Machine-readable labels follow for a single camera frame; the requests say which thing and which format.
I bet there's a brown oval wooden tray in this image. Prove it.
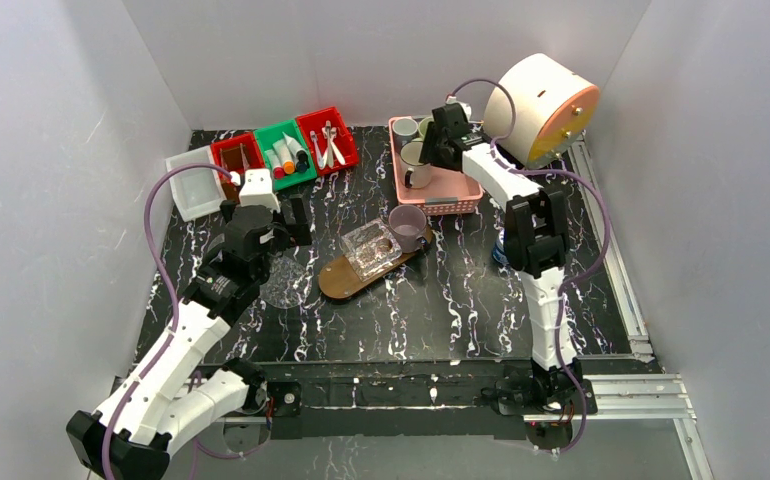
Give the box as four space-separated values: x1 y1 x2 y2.
318 227 432 300

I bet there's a green mug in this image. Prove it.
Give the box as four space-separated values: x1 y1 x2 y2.
418 116 433 138

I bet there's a green plastic bin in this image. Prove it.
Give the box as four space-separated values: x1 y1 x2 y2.
254 120 317 191

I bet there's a right red plastic bin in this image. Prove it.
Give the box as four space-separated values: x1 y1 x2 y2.
295 106 359 177

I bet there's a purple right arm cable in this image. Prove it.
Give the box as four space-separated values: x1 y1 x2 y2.
449 78 615 455

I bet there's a brown wooden holder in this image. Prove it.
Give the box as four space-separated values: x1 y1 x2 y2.
219 144 253 201

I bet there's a white cylindrical appliance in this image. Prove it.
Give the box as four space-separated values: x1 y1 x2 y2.
482 53 601 170

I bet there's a pink cap toothpaste tube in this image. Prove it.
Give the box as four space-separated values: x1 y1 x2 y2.
265 149 286 180

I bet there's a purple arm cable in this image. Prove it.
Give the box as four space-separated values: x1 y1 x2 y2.
449 78 615 455
100 163 241 480

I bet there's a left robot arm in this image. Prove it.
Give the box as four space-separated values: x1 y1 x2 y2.
66 195 312 479

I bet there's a white ribbed mug black rim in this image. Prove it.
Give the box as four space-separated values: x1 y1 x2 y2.
398 139 432 189

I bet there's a grey mug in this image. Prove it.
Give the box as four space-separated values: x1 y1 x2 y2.
391 117 419 150

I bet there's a purple mug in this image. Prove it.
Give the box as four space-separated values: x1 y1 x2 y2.
388 205 429 254

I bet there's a white toothbrush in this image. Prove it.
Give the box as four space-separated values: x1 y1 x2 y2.
323 120 335 168
332 127 345 168
309 130 326 171

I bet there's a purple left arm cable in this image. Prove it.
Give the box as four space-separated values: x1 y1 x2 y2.
100 163 241 480

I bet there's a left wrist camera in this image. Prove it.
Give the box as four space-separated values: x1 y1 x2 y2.
231 168 281 212

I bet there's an orange cap toothpaste tube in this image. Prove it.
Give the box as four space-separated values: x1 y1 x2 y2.
273 140 296 176

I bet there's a black cap toothpaste tube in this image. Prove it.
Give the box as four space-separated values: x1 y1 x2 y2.
283 133 309 173

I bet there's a white plastic bin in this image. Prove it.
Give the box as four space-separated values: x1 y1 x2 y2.
165 146 226 221

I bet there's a pink perforated basket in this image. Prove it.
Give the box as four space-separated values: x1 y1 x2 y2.
388 116 485 216

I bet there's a clear textured square holder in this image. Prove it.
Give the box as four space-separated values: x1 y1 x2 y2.
340 219 403 281

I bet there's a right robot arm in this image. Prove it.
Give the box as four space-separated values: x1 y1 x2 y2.
421 103 582 406

